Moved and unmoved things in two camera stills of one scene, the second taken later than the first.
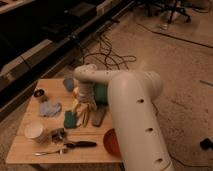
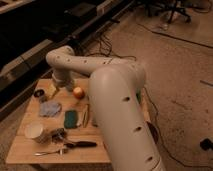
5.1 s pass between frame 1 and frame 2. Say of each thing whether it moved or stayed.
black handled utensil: stayed
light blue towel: stayed
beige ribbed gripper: moved
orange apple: stayed
